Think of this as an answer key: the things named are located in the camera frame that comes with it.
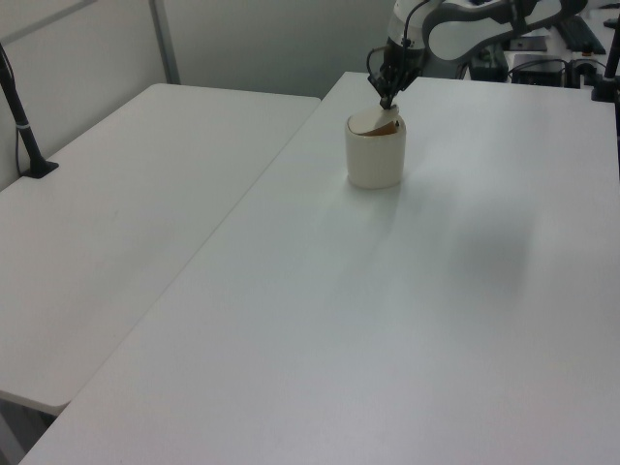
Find black electronics box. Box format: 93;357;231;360
465;46;511;82

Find black camera pole with base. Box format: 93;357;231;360
0;41;60;180

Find beige trash bin lid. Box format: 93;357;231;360
348;103;403;135

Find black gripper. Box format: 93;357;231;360
366;44;428;110

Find white cylindrical cup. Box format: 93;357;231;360
344;113;408;190

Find black keyboard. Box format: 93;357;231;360
560;15;608;55

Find dark gripper cable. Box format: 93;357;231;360
365;0;433;84

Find black control box with cables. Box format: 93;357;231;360
507;51;600;89

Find grey metal partition post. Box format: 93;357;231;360
148;0;182;86

